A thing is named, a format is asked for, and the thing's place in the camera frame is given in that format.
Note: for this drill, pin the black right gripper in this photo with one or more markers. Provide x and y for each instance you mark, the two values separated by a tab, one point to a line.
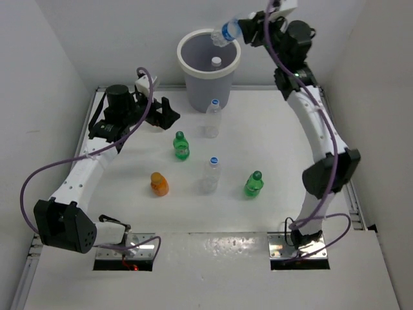
253	28

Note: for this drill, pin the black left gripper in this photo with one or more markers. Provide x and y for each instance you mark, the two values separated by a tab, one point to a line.
164	117

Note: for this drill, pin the water bottle blue label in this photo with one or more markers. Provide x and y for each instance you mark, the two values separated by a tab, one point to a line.
222	35

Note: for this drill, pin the large clear bottle white cap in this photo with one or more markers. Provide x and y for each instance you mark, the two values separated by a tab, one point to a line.
216	64

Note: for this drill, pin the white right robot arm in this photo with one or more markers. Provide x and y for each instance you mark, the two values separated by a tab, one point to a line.
334	163

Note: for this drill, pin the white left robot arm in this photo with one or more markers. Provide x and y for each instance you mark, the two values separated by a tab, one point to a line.
62	220

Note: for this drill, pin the grey plastic waste bin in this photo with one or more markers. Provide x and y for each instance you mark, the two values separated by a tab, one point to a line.
194	54

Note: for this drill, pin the green bottle centre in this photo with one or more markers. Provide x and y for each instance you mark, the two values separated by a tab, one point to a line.
181	146

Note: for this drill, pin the green bottle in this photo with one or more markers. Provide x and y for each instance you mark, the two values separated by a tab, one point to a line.
254	184
181	146

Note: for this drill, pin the clear bottle blue cap rear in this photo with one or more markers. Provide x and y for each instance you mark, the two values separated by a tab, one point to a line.
213	119

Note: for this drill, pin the clear bottle blue cap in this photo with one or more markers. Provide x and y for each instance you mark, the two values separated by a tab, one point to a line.
213	119
211	175

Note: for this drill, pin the orange juice bottle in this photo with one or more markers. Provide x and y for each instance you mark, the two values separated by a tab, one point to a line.
159	184

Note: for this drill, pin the clear bottle blue cap centre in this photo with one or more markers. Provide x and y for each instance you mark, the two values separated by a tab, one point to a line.
211	175

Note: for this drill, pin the green bottle right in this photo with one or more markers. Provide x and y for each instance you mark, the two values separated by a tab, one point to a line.
254	184

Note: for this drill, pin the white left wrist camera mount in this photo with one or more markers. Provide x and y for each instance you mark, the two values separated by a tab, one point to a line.
143	86

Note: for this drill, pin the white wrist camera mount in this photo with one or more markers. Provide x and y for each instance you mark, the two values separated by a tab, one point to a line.
143	86
282	8

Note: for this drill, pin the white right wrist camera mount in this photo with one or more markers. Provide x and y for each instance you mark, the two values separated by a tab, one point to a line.
282	8

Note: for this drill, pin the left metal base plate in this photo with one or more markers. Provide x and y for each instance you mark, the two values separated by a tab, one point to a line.
135	246

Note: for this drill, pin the metal base plate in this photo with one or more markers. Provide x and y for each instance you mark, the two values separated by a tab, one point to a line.
280	247
135	246

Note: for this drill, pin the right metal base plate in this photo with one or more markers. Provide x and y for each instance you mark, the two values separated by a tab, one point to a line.
280	247

